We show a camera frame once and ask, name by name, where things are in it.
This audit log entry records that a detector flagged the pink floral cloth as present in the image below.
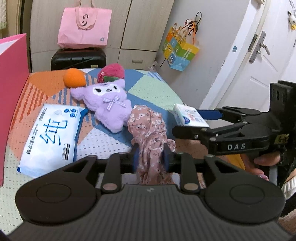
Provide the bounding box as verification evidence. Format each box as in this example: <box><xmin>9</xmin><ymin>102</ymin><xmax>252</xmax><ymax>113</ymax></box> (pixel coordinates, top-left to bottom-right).
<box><xmin>128</xmin><ymin>105</ymin><xmax>176</xmax><ymax>185</ymax></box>

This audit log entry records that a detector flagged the patchwork bed blanket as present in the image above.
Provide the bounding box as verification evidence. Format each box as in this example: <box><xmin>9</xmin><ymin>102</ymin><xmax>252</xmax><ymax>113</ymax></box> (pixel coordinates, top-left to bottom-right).
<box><xmin>0</xmin><ymin>68</ymin><xmax>185</xmax><ymax>234</ymax></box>

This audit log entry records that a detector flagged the pink tote bag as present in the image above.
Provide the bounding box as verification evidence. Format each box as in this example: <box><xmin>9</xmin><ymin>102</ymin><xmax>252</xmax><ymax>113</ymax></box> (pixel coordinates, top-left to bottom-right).
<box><xmin>57</xmin><ymin>0</ymin><xmax>112</xmax><ymax>49</ymax></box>

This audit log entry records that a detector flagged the red plush strawberry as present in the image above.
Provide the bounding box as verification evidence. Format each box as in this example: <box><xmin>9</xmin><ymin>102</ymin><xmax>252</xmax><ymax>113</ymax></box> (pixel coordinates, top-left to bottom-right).
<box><xmin>97</xmin><ymin>64</ymin><xmax>126</xmax><ymax>84</ymax></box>

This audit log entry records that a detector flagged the white tissue pack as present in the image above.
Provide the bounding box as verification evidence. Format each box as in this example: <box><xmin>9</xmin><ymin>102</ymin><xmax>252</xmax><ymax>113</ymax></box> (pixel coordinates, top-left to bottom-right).
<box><xmin>173</xmin><ymin>103</ymin><xmax>210</xmax><ymax>128</ymax></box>

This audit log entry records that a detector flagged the pink cardboard box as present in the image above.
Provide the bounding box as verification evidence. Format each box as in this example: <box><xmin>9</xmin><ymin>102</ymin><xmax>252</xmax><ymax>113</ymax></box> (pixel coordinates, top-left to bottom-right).
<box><xmin>0</xmin><ymin>33</ymin><xmax>30</xmax><ymax>187</ymax></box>

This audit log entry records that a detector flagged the metal door handle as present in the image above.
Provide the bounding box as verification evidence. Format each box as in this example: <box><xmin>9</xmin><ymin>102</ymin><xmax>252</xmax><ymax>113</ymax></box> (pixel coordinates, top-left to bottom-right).
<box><xmin>249</xmin><ymin>31</ymin><xmax>271</xmax><ymax>63</ymax></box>

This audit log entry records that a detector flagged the person's right hand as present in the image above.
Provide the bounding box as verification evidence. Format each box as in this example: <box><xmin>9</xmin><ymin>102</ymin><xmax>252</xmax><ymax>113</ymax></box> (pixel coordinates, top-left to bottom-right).
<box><xmin>240</xmin><ymin>152</ymin><xmax>284</xmax><ymax>181</ymax></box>

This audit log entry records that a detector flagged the light wood wardrobe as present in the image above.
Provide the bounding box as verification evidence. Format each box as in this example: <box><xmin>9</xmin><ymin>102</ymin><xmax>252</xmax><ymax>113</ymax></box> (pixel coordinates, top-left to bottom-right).
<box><xmin>14</xmin><ymin>0</ymin><xmax>175</xmax><ymax>71</ymax></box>

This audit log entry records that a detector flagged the white hanging plush toy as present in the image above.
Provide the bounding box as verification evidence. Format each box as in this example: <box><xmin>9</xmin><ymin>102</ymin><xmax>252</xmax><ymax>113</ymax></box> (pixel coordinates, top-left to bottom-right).
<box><xmin>287</xmin><ymin>10</ymin><xmax>296</xmax><ymax>30</ymax></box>

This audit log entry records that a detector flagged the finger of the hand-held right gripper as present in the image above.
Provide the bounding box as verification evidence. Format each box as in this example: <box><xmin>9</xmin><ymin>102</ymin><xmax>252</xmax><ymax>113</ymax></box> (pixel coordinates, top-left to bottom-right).
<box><xmin>198</xmin><ymin>106</ymin><xmax>263</xmax><ymax>122</ymax></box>
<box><xmin>172</xmin><ymin>122</ymin><xmax>270</xmax><ymax>141</ymax></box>

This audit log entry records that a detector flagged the cream fluffy panda robe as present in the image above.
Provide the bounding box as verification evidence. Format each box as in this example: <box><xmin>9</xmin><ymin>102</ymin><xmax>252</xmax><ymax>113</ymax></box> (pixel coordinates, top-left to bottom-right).
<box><xmin>0</xmin><ymin>0</ymin><xmax>7</xmax><ymax>29</ymax></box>

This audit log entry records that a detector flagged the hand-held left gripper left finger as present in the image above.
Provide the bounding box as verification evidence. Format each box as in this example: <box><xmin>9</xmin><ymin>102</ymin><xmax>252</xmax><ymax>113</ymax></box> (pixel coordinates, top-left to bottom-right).
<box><xmin>63</xmin><ymin>144</ymin><xmax>140</xmax><ymax>194</ymax></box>

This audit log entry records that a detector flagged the white door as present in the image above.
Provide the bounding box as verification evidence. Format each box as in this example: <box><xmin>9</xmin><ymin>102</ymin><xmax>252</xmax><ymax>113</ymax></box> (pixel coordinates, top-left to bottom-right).
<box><xmin>201</xmin><ymin>0</ymin><xmax>296</xmax><ymax>114</ymax></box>

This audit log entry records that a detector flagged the colourful paper gift bag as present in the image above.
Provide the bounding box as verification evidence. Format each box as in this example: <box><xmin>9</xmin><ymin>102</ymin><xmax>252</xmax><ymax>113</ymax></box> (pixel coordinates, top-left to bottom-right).
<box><xmin>161</xmin><ymin>22</ymin><xmax>200</xmax><ymax>72</ymax></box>

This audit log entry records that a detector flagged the clear plastic packet strip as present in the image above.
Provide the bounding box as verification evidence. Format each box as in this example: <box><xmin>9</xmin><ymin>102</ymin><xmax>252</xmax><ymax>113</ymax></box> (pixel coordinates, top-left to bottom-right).
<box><xmin>148</xmin><ymin>59</ymin><xmax>162</xmax><ymax>72</ymax></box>

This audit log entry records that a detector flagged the black hard-shell suitcase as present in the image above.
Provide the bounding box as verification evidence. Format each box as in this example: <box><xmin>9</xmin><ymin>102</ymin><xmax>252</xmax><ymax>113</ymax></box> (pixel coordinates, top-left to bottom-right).
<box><xmin>51</xmin><ymin>47</ymin><xmax>107</xmax><ymax>71</ymax></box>

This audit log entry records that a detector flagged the orange soft ball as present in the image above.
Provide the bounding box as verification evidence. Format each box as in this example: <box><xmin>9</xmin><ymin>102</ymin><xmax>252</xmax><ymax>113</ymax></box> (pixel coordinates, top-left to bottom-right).
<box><xmin>63</xmin><ymin>68</ymin><xmax>86</xmax><ymax>88</ymax></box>

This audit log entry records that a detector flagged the orange and black cord bundle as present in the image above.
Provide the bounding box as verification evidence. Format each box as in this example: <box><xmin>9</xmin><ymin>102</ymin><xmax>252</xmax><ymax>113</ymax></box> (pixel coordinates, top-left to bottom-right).
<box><xmin>184</xmin><ymin>11</ymin><xmax>204</xmax><ymax>44</ymax></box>

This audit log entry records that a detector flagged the blue white wet wipes pack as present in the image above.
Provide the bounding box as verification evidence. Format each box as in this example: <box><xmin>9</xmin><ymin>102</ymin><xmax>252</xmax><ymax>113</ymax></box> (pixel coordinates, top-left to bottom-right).
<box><xmin>17</xmin><ymin>103</ymin><xmax>89</xmax><ymax>178</ymax></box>

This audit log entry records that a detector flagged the purple plush toy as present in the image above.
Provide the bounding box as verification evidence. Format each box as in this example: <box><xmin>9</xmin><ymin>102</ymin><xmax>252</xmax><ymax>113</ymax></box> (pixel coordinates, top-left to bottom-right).
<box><xmin>70</xmin><ymin>79</ymin><xmax>132</xmax><ymax>133</ymax></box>

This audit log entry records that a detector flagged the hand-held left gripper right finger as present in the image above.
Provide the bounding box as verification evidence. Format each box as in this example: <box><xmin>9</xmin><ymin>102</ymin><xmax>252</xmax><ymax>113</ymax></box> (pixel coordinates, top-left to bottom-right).
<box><xmin>163</xmin><ymin>144</ymin><xmax>238</xmax><ymax>194</ymax></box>

